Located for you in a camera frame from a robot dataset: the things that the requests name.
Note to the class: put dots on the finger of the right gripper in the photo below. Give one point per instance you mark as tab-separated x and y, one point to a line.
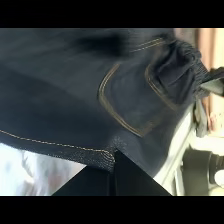
215	86

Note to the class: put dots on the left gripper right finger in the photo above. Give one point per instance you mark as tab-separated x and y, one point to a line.
136	180

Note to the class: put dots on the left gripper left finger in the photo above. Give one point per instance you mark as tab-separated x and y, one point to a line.
91	181

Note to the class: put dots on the dark blue jeans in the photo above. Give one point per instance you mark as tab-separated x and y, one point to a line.
66	100

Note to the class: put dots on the silver frame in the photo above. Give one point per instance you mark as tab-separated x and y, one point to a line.
176	151

